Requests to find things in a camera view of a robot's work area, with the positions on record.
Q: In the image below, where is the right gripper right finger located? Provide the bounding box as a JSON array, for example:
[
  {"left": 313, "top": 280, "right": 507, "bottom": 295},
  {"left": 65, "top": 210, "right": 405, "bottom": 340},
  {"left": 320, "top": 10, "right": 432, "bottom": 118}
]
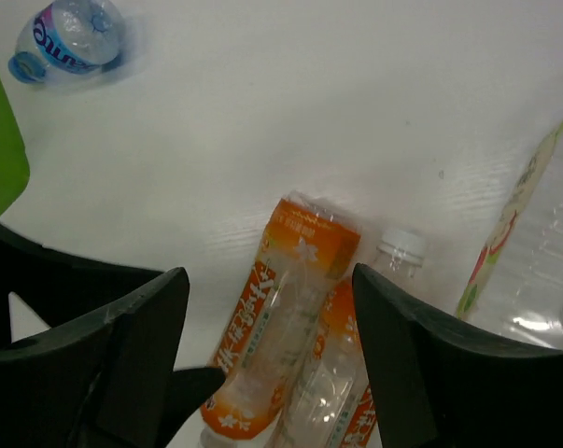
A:
[{"left": 352, "top": 264, "right": 563, "bottom": 447}]

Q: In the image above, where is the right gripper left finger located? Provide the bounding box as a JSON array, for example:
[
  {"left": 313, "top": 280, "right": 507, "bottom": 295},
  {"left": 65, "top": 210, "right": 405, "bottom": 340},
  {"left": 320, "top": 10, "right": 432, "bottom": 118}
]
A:
[{"left": 0, "top": 223, "right": 225, "bottom": 447}]

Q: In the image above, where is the large clear plastic bottle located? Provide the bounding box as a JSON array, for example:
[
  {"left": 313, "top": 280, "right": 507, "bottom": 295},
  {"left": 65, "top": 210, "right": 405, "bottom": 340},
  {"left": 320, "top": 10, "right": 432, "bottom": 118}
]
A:
[{"left": 456, "top": 120, "right": 563, "bottom": 350}]

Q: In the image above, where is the orange label tea bottle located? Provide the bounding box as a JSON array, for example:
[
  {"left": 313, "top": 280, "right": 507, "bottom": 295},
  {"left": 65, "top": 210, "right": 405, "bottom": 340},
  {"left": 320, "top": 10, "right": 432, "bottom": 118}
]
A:
[{"left": 199, "top": 191, "right": 362, "bottom": 447}]

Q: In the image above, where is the blue label water bottle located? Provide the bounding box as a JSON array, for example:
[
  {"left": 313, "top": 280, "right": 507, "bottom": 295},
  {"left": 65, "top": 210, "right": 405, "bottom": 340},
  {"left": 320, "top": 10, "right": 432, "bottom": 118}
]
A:
[{"left": 7, "top": 1, "right": 124, "bottom": 84}]

